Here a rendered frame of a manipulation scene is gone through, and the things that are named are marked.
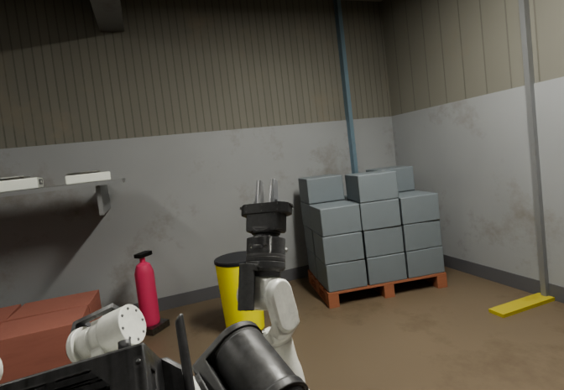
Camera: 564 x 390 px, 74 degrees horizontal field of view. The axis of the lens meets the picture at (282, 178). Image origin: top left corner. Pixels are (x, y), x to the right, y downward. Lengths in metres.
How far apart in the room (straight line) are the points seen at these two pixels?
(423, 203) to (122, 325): 2.97
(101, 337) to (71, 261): 3.05
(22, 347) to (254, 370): 2.40
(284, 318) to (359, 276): 2.49
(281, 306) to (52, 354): 2.24
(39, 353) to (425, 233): 2.91
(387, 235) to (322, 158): 1.19
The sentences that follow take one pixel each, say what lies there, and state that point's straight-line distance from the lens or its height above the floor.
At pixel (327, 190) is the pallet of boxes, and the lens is 3.44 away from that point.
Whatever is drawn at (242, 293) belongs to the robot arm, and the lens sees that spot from 0.81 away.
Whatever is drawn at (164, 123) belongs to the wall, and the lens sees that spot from 3.66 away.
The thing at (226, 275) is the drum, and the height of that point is 0.47.
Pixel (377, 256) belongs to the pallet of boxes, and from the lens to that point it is 3.31.
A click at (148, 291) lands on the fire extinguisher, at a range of 3.30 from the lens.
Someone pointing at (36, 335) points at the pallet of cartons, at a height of 0.37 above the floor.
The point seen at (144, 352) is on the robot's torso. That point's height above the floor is 1.07.
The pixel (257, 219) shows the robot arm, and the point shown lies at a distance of 0.85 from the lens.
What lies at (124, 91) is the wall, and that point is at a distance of 3.70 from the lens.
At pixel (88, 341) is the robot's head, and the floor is 1.02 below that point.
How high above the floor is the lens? 1.28
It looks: 3 degrees down
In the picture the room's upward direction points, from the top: 7 degrees counter-clockwise
